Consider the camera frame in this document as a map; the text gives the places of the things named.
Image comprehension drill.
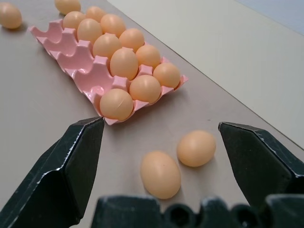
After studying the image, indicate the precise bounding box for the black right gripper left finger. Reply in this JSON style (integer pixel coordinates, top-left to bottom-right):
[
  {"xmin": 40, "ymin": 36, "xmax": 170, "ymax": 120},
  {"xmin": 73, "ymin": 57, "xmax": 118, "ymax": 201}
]
[{"xmin": 0, "ymin": 116, "xmax": 105, "ymax": 228}]

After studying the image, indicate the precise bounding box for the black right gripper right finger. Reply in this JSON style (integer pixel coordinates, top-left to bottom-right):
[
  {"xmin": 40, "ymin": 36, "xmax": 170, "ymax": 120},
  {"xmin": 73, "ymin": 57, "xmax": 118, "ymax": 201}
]
[{"xmin": 218, "ymin": 122, "xmax": 304, "ymax": 209}]

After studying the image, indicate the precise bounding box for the pink plastic egg tray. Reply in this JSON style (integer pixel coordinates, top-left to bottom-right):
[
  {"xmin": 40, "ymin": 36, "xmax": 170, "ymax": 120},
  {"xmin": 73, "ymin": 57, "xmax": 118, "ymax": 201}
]
[{"xmin": 27, "ymin": 19, "xmax": 189, "ymax": 126}]

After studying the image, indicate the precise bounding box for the brown egg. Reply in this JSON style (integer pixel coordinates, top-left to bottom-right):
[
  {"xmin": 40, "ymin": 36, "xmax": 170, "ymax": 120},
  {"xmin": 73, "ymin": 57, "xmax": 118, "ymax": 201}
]
[
  {"xmin": 118, "ymin": 28, "xmax": 145, "ymax": 52},
  {"xmin": 129, "ymin": 75, "xmax": 162, "ymax": 101},
  {"xmin": 85, "ymin": 6, "xmax": 106, "ymax": 23},
  {"xmin": 152, "ymin": 62, "xmax": 181, "ymax": 89},
  {"xmin": 62, "ymin": 11, "xmax": 86, "ymax": 30},
  {"xmin": 110, "ymin": 47, "xmax": 139, "ymax": 81},
  {"xmin": 0, "ymin": 2, "xmax": 23, "ymax": 29},
  {"xmin": 176, "ymin": 130, "xmax": 217, "ymax": 167},
  {"xmin": 92, "ymin": 34, "xmax": 123, "ymax": 58},
  {"xmin": 99, "ymin": 88, "xmax": 134, "ymax": 121},
  {"xmin": 77, "ymin": 18, "xmax": 103, "ymax": 45},
  {"xmin": 100, "ymin": 13, "xmax": 126, "ymax": 38},
  {"xmin": 54, "ymin": 0, "xmax": 82, "ymax": 15},
  {"xmin": 140, "ymin": 151, "xmax": 181, "ymax": 200},
  {"xmin": 135, "ymin": 45, "xmax": 162, "ymax": 70}
]

